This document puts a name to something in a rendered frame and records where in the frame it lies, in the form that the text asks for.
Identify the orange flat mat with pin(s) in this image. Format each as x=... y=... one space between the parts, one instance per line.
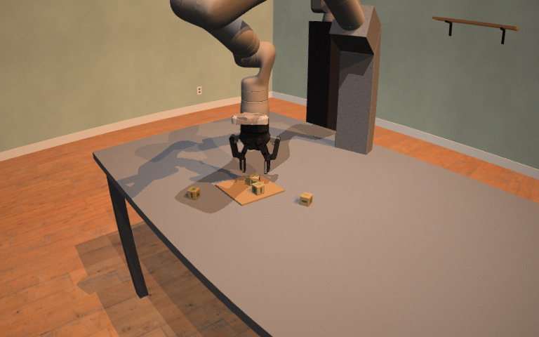
x=239 y=189

